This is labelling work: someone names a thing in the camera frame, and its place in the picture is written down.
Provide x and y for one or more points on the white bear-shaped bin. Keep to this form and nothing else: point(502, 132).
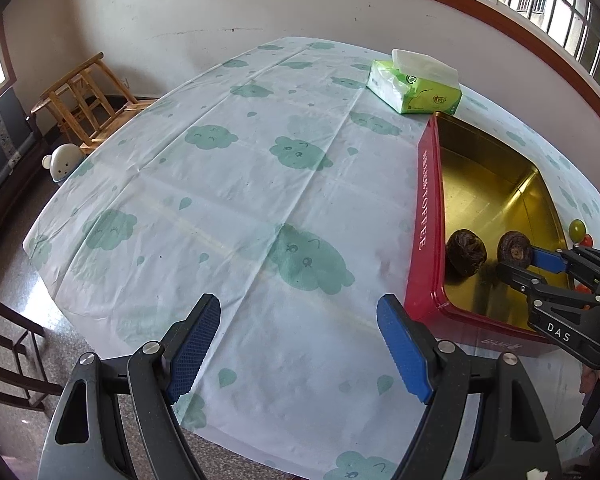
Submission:
point(65, 161)

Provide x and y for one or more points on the light wooden chair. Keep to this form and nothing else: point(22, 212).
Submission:
point(87, 110)

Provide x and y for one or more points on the green tissue pack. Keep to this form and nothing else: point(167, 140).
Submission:
point(412, 87)

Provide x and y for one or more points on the dark wall panel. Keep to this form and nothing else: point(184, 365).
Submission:
point(0, 150)

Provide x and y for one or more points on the red cherry tomato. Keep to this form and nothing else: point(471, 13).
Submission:
point(587, 240)

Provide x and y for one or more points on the dark brown water chestnut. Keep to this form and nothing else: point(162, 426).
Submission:
point(466, 252)
point(514, 249)

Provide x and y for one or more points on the red tin box gold inside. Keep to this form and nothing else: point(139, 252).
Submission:
point(425, 210)

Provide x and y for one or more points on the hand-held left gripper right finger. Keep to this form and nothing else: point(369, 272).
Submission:
point(405, 350)

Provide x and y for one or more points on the person's right hand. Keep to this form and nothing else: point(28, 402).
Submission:
point(597, 376)

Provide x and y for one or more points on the cloud printed tablecloth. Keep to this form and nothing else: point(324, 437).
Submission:
point(260, 200)

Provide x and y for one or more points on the green tomato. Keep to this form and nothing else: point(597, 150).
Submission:
point(575, 230)

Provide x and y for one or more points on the dark wooden chair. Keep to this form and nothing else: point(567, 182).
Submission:
point(10, 355)

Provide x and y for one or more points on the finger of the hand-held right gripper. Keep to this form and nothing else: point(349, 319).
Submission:
point(547, 260)
point(520, 276)

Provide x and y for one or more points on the wood-framed window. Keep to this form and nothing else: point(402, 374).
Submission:
point(530, 10)

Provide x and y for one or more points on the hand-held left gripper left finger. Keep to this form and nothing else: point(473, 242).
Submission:
point(192, 350)

